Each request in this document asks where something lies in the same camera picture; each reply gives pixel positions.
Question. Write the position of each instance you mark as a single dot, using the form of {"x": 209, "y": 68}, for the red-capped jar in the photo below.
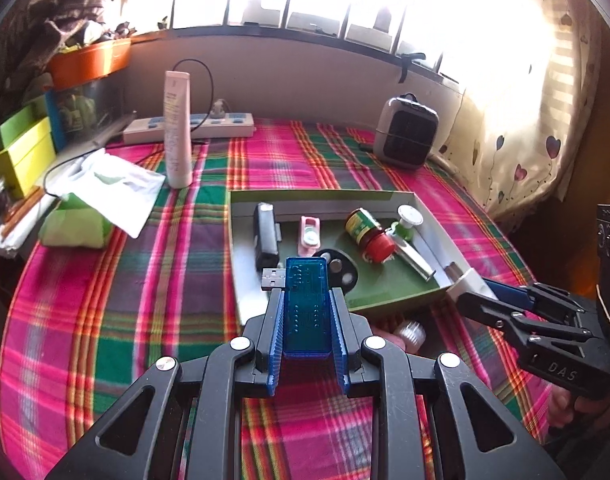
{"x": 362, "y": 225}

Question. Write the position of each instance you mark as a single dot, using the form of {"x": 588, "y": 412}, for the white power strip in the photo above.
{"x": 225, "y": 127}

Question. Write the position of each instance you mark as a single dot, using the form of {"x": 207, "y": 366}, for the white wall plug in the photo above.
{"x": 219, "y": 109}

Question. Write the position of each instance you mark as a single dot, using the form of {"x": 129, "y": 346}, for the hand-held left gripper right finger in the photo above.
{"x": 341, "y": 340}

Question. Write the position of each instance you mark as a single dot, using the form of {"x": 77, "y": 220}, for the green cardboard tray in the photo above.
{"x": 380, "y": 292}

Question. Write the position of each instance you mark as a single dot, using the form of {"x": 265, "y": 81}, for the person's right hand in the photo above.
{"x": 562, "y": 410}

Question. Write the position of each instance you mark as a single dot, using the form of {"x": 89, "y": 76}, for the small grey fan heater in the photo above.
{"x": 405, "y": 135}

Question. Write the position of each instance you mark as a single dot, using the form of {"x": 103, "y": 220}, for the brown wooden stick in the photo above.
{"x": 22, "y": 210}

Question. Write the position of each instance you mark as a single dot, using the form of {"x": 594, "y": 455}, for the plaid blanket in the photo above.
{"x": 135, "y": 285}

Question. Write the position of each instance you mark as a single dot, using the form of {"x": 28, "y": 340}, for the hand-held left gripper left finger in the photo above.
{"x": 275, "y": 340}

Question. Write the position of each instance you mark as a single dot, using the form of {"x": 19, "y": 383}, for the white cap green bottle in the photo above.
{"x": 410, "y": 216}

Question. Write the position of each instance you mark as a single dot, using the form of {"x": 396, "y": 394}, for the small pink case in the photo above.
{"x": 310, "y": 249}

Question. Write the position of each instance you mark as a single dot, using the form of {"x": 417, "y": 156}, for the green cloth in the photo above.
{"x": 70, "y": 225}

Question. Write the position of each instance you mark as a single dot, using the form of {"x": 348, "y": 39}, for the black rectangular device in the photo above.
{"x": 266, "y": 235}

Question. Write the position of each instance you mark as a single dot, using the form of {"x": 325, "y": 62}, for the silver metal lighter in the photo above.
{"x": 410, "y": 257}

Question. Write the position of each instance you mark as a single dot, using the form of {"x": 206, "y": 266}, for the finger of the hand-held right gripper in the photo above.
{"x": 485, "y": 307}
{"x": 507, "y": 292}

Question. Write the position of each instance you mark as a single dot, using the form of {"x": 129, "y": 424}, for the orange-lidded container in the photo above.
{"x": 100, "y": 105}

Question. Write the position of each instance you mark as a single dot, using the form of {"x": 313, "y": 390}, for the blue translucent usb device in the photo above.
{"x": 305, "y": 310}

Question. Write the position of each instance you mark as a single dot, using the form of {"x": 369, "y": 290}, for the brown knitted cloth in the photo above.
{"x": 70, "y": 0}

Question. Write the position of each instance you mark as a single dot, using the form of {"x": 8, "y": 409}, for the orange planter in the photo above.
{"x": 90, "y": 62}

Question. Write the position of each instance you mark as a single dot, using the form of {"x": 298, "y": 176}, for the heart print curtain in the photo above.
{"x": 535, "y": 135}

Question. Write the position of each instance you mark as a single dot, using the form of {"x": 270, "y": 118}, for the grey metal rod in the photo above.
{"x": 112, "y": 130}

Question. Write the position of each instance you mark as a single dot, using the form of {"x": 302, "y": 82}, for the white plastic bag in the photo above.
{"x": 120, "y": 185}

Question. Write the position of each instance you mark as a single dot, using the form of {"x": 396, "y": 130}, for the black oval key fob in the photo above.
{"x": 347, "y": 275}

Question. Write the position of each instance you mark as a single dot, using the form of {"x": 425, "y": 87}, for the green cardboard box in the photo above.
{"x": 20, "y": 125}

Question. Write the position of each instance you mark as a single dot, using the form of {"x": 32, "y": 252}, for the blue box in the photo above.
{"x": 55, "y": 125}

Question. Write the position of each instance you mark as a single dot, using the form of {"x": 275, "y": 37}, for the yellow cardboard box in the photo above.
{"x": 30, "y": 165}

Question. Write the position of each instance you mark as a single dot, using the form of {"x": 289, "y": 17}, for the white cosmetic tube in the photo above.
{"x": 177, "y": 130}

